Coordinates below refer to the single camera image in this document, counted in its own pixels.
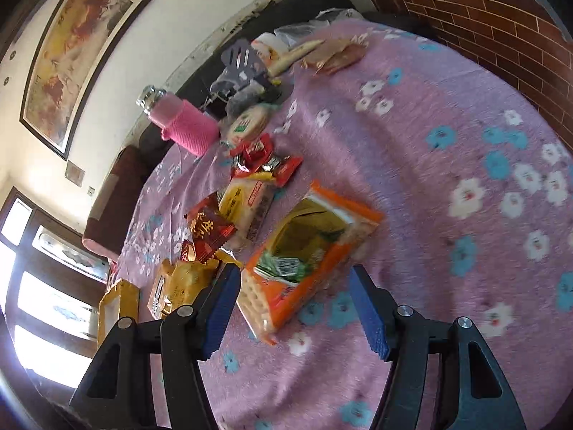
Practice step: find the brown sofa cushion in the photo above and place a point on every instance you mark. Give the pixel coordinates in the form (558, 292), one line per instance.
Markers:
(116, 197)

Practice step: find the yellow cracker packet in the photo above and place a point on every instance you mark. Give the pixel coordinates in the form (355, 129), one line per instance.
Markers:
(246, 201)

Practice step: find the framed wall painting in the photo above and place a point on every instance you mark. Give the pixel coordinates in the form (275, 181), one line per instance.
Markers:
(76, 49)

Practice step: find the clear plastic bag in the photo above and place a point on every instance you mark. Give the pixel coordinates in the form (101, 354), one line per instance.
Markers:
(309, 24)

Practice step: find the grey plastic spatula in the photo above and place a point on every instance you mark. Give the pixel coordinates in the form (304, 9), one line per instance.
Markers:
(239, 65)

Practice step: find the black sofa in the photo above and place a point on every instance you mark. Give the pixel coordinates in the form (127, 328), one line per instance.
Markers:
(199, 78)

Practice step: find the wall plate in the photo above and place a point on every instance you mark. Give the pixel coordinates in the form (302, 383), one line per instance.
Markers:
(74, 174)

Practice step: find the glass panel door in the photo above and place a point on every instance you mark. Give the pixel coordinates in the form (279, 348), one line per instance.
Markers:
(40, 295)

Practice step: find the large orange cracker pack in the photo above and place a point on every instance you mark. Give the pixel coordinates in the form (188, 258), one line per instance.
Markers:
(309, 242)

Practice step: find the red candy packet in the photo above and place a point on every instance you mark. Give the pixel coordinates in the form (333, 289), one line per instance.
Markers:
(246, 168)
(284, 170)
(253, 148)

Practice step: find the pink knit-sleeved bottle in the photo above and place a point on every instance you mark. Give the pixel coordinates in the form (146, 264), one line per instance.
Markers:
(186, 121)

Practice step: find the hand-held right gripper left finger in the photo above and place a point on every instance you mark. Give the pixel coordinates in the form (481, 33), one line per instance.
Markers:
(219, 311)

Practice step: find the round rice cracker pack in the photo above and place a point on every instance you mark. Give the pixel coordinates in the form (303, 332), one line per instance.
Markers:
(246, 125)

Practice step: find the brown bread packet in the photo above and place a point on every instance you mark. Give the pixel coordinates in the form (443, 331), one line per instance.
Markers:
(333, 56)

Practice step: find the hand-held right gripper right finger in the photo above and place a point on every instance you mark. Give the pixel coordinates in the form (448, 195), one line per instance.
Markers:
(369, 318)

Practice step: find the dark red snack packet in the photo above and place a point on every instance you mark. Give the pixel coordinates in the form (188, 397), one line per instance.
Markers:
(208, 228)

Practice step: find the gold snack packet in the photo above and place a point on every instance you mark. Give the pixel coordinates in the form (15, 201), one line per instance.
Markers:
(177, 286)

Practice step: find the cream long packet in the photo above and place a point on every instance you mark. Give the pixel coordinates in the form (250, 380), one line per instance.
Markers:
(293, 56)

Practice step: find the brick pattern wooden cabinet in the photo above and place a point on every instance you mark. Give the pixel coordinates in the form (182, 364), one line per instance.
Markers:
(483, 27)

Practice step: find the yellow cardboard box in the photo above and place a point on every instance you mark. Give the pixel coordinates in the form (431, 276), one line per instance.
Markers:
(114, 309)

